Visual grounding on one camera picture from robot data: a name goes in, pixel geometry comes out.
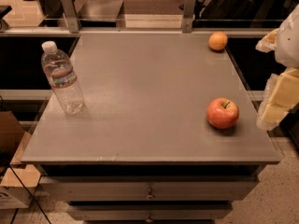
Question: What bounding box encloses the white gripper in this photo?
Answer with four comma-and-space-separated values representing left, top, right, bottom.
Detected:
255, 5, 299, 131

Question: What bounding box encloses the orange fruit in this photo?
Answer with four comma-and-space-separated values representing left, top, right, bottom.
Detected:
208, 32, 228, 51

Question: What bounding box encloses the clear plastic water bottle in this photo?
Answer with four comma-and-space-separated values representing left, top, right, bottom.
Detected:
41, 41, 85, 116

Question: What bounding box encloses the red apple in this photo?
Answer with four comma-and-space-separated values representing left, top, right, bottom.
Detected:
206, 98, 239, 130

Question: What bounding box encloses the dark backpack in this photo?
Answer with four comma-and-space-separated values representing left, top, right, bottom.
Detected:
200, 0, 275, 21

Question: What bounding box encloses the upper grey drawer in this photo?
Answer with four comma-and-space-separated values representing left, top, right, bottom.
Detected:
40, 176, 259, 202

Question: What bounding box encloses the grey drawer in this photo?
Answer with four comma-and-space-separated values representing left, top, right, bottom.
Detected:
40, 176, 259, 202
67, 203, 232, 222

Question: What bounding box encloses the lower grey drawer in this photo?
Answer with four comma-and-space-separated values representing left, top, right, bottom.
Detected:
67, 203, 232, 222

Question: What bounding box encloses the cardboard box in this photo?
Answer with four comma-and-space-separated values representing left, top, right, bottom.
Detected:
0, 111, 40, 209

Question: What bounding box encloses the right metal bracket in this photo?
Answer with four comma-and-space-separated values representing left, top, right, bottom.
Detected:
181, 0, 195, 33

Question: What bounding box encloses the metal bracket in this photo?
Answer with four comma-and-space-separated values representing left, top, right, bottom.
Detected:
181, 0, 195, 33
61, 0, 80, 33

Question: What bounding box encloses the left metal bracket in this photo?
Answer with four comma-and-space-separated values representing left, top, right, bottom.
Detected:
61, 0, 80, 33

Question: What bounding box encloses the black cable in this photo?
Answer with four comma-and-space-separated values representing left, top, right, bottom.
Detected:
0, 152, 52, 224

